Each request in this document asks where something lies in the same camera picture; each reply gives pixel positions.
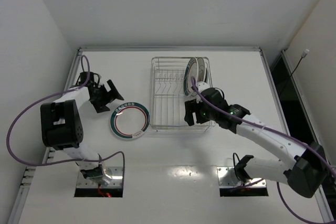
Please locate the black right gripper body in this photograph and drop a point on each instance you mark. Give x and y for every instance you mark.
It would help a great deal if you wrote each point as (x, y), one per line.
(191, 112)

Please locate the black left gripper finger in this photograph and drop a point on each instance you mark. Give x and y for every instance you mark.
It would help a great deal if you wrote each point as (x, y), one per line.
(113, 94)
(101, 107)

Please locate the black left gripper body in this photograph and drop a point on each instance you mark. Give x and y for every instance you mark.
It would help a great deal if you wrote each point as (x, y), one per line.
(104, 98)

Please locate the metal wire dish rack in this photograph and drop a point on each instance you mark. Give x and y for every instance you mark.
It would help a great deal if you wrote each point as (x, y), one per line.
(167, 98)

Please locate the green rimmed plate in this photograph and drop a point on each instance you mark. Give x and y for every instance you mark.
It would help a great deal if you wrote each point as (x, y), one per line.
(129, 121)
(190, 71)

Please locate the blue floral green plate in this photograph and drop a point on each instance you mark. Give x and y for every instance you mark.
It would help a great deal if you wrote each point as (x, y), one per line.
(208, 74)

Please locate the white plate with grey rim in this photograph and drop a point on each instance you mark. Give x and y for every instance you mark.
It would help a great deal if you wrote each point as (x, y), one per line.
(202, 70)

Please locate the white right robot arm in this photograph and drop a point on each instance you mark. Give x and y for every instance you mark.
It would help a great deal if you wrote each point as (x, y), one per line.
(299, 165)

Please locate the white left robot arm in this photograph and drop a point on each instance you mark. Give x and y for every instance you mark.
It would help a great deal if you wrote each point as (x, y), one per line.
(61, 126)

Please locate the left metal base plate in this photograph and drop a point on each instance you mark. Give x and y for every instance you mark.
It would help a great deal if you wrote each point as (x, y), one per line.
(112, 180)

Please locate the metal base plate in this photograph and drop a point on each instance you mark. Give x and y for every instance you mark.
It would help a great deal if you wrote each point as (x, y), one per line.
(227, 179)
(112, 180)

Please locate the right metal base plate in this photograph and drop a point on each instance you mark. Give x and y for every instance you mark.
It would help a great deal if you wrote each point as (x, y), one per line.
(227, 179)

